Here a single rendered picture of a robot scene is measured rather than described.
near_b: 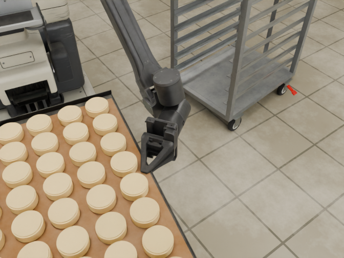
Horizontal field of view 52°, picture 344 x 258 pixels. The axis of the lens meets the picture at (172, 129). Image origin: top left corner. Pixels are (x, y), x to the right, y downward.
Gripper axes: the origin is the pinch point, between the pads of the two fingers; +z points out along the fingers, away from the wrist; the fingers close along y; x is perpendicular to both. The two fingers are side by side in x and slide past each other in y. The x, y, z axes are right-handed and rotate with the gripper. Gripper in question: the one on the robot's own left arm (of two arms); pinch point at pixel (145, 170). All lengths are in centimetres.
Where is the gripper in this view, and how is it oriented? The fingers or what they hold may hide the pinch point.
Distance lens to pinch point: 67.6
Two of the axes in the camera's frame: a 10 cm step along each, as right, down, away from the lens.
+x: -9.4, -2.4, 2.4
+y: 0.0, 7.0, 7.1
